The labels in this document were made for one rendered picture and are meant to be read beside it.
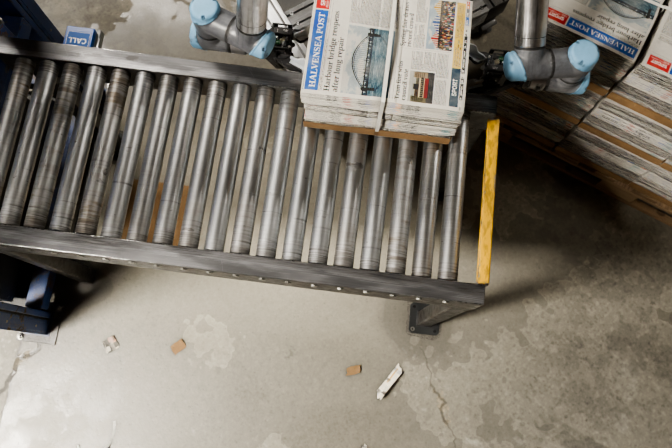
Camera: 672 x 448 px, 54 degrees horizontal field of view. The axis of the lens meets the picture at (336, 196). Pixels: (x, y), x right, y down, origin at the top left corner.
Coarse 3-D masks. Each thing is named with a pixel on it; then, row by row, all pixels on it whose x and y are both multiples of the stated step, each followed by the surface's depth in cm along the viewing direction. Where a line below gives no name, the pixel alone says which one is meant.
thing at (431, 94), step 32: (416, 0) 154; (448, 0) 154; (416, 32) 152; (448, 32) 152; (416, 64) 150; (448, 64) 150; (416, 96) 148; (448, 96) 148; (416, 128) 162; (448, 128) 159
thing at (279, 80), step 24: (0, 48) 174; (24, 48) 174; (48, 48) 174; (72, 48) 175; (96, 48) 175; (168, 72) 173; (192, 72) 173; (216, 72) 173; (240, 72) 174; (264, 72) 174; (288, 72) 174; (480, 96) 173; (480, 120) 177
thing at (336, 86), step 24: (336, 0) 153; (360, 0) 154; (312, 24) 152; (336, 24) 152; (360, 24) 152; (312, 48) 150; (336, 48) 150; (360, 48) 151; (312, 72) 149; (336, 72) 149; (360, 72) 149; (312, 96) 149; (336, 96) 148; (360, 96) 148; (312, 120) 165; (336, 120) 163; (360, 120) 161
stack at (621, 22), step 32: (576, 0) 178; (608, 0) 178; (640, 0) 178; (576, 32) 175; (608, 32) 175; (640, 32) 175; (608, 64) 179; (640, 64) 175; (512, 96) 222; (544, 96) 211; (576, 96) 201; (640, 96) 186; (512, 128) 244; (544, 128) 230; (576, 128) 219; (608, 128) 209; (640, 128) 199; (544, 160) 251; (576, 160) 239; (608, 160) 227; (640, 160) 216; (608, 192) 248; (640, 192) 236
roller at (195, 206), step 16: (208, 96) 172; (224, 96) 174; (208, 112) 171; (208, 128) 169; (208, 144) 168; (208, 160) 168; (192, 176) 167; (208, 176) 167; (192, 192) 165; (192, 208) 164; (192, 224) 163; (192, 240) 162
